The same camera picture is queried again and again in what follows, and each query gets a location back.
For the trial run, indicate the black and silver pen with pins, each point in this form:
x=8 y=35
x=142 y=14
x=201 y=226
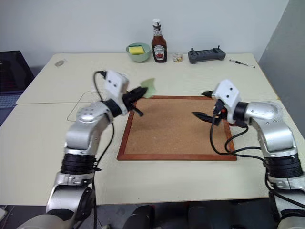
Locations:
x=240 y=63

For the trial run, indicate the yellow sponge with green back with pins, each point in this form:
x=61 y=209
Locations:
x=136 y=50

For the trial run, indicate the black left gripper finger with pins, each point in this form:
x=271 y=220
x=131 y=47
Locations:
x=139 y=111
x=141 y=92

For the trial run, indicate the dark rounded shape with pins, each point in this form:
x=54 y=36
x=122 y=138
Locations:
x=143 y=218

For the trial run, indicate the small grey oval object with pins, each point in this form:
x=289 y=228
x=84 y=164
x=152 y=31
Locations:
x=60 y=63

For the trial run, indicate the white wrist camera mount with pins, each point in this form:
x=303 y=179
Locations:
x=226 y=93
x=115 y=86

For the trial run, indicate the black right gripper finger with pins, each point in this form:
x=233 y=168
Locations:
x=208 y=93
x=203 y=117

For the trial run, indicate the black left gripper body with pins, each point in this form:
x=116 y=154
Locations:
x=131 y=100

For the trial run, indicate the small jar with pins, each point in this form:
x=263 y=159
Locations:
x=178 y=58

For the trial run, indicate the dark sauce squeeze bottle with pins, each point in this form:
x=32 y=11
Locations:
x=159 y=47

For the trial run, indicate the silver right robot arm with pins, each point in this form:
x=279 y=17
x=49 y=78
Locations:
x=274 y=133

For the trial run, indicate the light green bowl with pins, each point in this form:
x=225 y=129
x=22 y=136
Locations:
x=138 y=58

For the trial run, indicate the dark grey handheld controller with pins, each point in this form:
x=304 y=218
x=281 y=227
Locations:
x=205 y=56

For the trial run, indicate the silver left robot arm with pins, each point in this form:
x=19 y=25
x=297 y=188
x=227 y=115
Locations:
x=81 y=133

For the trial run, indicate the green cloth piece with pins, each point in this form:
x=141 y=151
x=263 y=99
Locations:
x=150 y=87

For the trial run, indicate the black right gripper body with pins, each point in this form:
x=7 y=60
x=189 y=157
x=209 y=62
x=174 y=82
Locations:
x=219 y=117

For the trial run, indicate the cork board with wooden frame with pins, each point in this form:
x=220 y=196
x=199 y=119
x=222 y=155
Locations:
x=171 y=133

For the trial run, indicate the dark laptop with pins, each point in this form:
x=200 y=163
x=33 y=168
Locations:
x=12 y=71

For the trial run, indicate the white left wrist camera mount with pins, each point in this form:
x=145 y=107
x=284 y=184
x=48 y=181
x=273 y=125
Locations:
x=115 y=86

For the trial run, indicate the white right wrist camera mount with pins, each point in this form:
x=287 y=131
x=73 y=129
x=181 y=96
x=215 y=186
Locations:
x=226 y=93

